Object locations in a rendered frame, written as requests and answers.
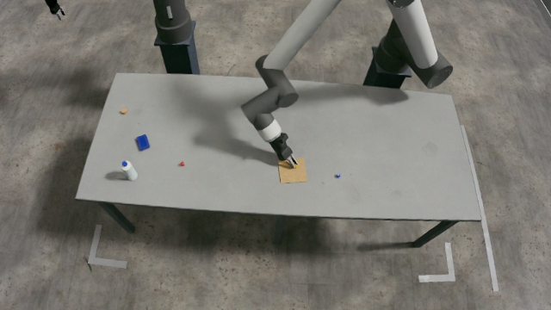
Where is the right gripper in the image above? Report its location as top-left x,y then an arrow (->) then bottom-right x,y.
45,0 -> 65,21

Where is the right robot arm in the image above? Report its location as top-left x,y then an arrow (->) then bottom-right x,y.
153,0 -> 193,44

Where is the tan mat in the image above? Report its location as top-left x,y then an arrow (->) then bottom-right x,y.
278,158 -> 307,183

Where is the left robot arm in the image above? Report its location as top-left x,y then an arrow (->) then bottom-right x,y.
241,0 -> 453,131

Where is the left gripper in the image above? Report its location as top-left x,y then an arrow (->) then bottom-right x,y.
258,119 -> 298,168

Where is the white plastic bottle with blue cap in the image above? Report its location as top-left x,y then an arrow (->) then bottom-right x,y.
121,161 -> 138,181

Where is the blue flat rectangular block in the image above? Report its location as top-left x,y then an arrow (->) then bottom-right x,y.
137,134 -> 150,152

